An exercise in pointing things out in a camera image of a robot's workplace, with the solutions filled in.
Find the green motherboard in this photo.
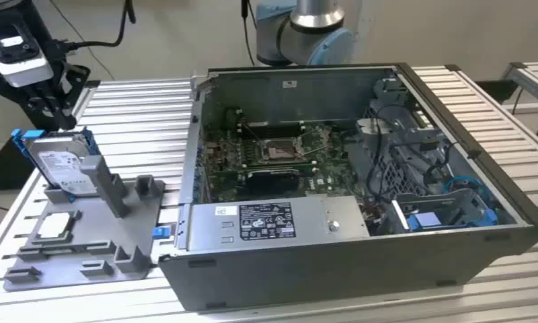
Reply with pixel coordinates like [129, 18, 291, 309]
[198, 120, 369, 203]

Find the CPU socket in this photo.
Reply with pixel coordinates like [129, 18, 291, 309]
[258, 136, 303, 162]

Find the dark grey PC case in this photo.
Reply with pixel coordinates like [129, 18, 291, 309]
[158, 62, 538, 312]

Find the black graphics card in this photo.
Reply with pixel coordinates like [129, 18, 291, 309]
[243, 168, 302, 198]

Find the blue disk carrier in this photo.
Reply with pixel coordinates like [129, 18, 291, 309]
[406, 211, 443, 233]

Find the thick black camera cable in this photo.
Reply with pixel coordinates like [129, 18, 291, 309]
[53, 0, 138, 50]

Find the silver CPU chip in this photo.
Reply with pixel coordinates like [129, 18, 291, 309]
[36, 211, 82, 240]

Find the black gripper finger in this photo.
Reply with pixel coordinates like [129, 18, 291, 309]
[0, 75, 58, 118]
[58, 63, 92, 131]

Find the black hanging cable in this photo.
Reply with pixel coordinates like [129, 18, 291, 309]
[238, 0, 257, 67]

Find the hard disk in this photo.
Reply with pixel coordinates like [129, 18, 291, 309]
[10, 127, 102, 198]

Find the grey metal disk bay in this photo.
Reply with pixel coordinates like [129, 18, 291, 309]
[343, 116, 459, 210]

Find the grey parts rack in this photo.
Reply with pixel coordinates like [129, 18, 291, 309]
[1, 156, 166, 292]

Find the blue wire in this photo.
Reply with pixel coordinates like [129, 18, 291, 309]
[442, 174, 490, 204]

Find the black RAM slot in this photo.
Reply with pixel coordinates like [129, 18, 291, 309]
[235, 120, 306, 130]
[237, 127, 306, 137]

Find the grey metal drive cage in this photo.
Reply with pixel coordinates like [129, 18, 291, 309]
[379, 187, 499, 237]

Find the metal socket cover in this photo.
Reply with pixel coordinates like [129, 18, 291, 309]
[297, 129, 331, 151]

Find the black box under table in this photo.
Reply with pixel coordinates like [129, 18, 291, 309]
[474, 79, 519, 106]

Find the thin black wall cable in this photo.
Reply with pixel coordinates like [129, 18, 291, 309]
[53, 0, 117, 80]

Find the silver power supply unit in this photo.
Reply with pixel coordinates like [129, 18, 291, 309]
[185, 196, 371, 252]

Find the metal slat side table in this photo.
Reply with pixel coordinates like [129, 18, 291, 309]
[501, 61, 538, 112]

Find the white grey wrist camera box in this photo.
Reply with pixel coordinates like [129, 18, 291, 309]
[0, 22, 56, 89]

